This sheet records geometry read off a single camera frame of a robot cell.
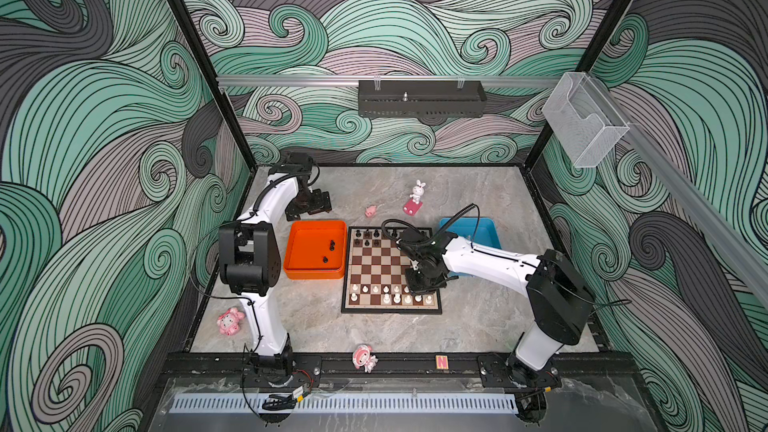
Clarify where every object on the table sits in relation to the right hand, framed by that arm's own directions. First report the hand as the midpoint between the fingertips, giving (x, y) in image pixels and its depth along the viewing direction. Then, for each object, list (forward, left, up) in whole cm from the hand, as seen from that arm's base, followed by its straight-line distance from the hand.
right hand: (414, 293), depth 83 cm
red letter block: (-17, -6, -2) cm, 18 cm away
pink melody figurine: (-16, +14, 0) cm, 22 cm away
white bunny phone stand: (+34, -2, -3) cm, 34 cm away
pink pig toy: (+30, +14, -2) cm, 33 cm away
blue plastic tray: (+23, -26, -5) cm, 35 cm away
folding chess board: (+5, +12, -2) cm, 13 cm away
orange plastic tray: (+15, +31, -3) cm, 35 cm away
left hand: (+24, +31, +8) cm, 40 cm away
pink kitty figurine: (-9, +50, +1) cm, 51 cm away
